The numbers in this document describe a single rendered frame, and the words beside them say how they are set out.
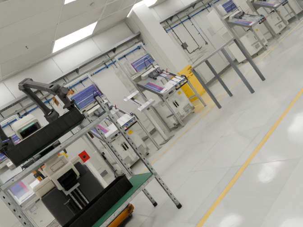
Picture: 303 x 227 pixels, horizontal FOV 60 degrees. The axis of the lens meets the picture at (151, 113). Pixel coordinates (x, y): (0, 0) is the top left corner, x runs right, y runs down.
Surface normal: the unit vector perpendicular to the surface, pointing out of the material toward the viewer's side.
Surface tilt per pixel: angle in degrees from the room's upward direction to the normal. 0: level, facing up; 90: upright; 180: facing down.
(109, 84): 90
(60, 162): 98
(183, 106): 90
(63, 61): 90
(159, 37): 90
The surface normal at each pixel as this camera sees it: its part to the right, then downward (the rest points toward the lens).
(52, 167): 0.51, -0.15
